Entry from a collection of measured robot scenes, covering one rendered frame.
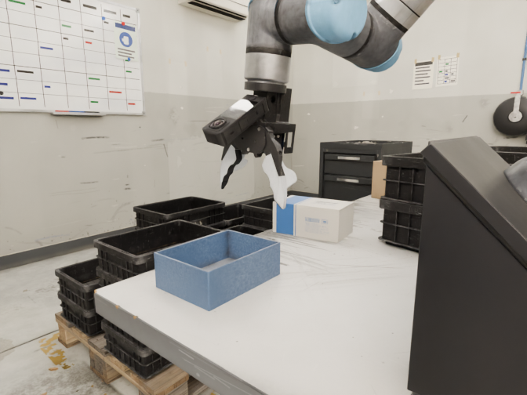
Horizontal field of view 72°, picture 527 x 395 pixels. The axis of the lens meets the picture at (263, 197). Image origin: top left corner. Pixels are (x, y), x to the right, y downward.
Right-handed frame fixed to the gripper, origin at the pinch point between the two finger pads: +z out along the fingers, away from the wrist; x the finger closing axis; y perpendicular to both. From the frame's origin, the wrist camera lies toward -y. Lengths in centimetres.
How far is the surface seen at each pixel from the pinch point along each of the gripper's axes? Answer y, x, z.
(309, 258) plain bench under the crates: 21.8, -1.2, 17.2
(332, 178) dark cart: 175, 80, 31
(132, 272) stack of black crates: 10, 57, 41
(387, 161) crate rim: 41.9, -7.6, -5.4
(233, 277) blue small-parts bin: -4.1, -1.9, 13.1
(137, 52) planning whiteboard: 135, 267, -46
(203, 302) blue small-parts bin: -10.0, -1.1, 16.0
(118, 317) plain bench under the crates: -19.0, 10.0, 20.6
